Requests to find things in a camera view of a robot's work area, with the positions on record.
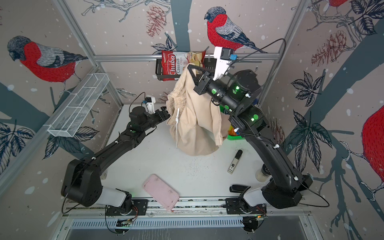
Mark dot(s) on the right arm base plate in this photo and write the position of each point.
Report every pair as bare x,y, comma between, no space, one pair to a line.
237,206

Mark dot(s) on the white wire wall basket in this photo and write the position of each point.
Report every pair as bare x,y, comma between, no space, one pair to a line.
80,103

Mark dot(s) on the white round cup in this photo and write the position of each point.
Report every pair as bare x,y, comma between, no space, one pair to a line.
263,174

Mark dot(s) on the black wire wall basket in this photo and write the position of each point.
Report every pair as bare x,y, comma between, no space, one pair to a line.
208,63

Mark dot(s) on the red cassava chips bag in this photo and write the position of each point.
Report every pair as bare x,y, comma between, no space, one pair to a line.
174,63

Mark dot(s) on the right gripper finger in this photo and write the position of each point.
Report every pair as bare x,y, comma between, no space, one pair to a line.
193,68
199,78

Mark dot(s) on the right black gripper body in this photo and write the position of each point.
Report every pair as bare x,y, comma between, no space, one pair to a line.
211,83

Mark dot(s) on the beige shorts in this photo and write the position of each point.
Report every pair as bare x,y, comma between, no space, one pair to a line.
196,124

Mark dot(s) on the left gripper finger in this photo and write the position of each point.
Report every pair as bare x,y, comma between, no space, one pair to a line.
164,111
165,116

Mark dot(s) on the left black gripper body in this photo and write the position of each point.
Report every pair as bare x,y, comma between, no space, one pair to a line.
153,120

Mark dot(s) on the pink plastic tray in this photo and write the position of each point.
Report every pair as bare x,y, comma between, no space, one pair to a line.
160,191

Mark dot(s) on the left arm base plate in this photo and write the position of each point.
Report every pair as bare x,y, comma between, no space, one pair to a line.
134,207

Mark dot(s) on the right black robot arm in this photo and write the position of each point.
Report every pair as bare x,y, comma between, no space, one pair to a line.
287,183

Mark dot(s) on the green plastic basket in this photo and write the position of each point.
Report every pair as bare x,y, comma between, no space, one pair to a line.
232,135

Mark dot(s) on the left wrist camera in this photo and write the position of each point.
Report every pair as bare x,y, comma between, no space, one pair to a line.
150,104

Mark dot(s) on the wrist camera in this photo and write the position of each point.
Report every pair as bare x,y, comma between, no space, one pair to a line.
224,58
150,104

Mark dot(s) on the small black device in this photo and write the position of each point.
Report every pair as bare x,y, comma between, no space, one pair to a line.
238,188

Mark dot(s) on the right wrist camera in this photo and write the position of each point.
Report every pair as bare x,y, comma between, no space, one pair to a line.
224,58

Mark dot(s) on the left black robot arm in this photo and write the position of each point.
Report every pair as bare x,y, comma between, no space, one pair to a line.
82,182

